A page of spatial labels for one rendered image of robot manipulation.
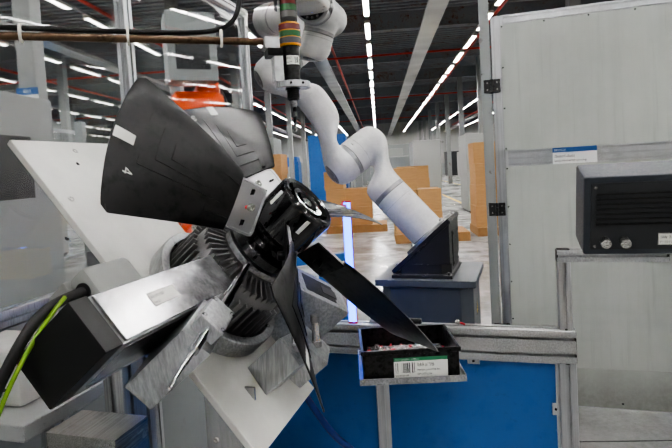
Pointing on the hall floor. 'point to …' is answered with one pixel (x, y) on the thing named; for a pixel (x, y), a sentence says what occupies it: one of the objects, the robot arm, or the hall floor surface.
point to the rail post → (569, 420)
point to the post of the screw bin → (384, 416)
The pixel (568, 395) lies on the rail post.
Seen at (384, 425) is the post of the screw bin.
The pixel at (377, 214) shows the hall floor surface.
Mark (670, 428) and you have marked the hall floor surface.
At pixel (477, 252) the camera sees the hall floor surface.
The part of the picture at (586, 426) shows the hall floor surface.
